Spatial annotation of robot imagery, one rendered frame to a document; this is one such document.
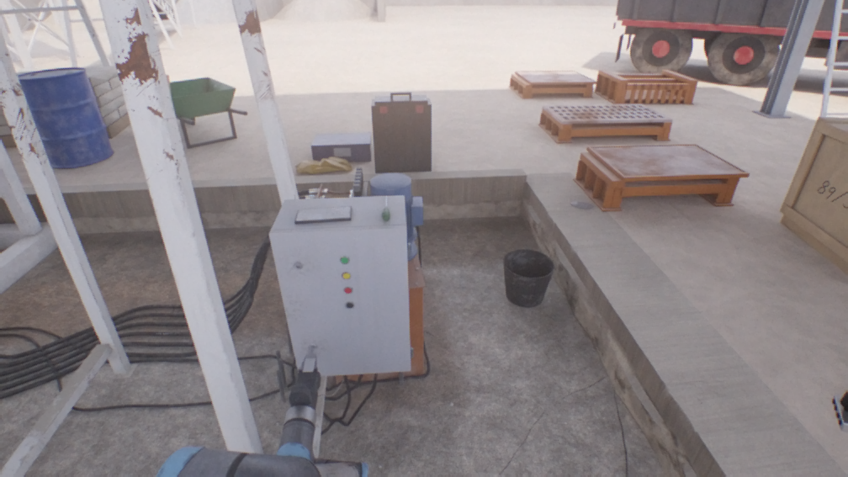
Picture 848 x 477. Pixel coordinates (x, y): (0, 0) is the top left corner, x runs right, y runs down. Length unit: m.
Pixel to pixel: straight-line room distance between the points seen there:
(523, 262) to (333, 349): 1.81
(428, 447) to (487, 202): 2.28
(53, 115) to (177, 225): 4.33
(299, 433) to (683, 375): 1.68
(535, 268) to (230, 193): 2.55
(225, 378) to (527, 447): 1.51
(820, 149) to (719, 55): 5.62
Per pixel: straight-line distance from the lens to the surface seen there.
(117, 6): 0.99
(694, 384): 2.33
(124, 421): 2.76
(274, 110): 1.83
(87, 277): 2.59
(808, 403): 2.52
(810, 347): 2.84
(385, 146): 3.83
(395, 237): 1.29
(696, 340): 2.55
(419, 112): 3.73
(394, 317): 1.47
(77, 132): 5.32
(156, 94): 0.97
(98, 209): 4.56
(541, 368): 2.61
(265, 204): 3.94
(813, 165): 3.83
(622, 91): 6.87
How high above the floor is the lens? 1.89
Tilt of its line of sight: 28 degrees down
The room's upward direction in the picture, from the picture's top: straight up
